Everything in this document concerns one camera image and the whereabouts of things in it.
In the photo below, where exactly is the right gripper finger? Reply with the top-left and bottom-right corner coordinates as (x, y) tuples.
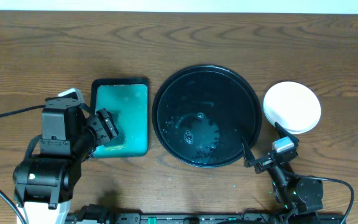
(275, 122), (300, 146)
(241, 137), (255, 167)

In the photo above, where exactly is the green scrub sponge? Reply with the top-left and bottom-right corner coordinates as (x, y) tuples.
(107, 110), (127, 151)

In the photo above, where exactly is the white plate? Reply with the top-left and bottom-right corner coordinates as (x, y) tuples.
(262, 81), (321, 134)

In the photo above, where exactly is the pale green plate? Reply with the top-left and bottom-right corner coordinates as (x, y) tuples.
(263, 105), (277, 127)

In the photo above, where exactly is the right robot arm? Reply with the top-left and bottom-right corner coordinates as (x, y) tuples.
(242, 122), (323, 214)

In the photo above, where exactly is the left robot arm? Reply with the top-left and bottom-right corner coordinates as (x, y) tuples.
(13, 98), (119, 223)

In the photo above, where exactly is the black rectangular water tray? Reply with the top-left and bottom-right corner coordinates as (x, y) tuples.
(91, 78), (149, 159)

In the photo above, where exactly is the black round tray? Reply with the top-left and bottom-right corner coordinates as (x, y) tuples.
(152, 65), (262, 168)

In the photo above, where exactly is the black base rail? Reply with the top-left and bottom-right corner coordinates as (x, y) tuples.
(63, 204), (345, 224)

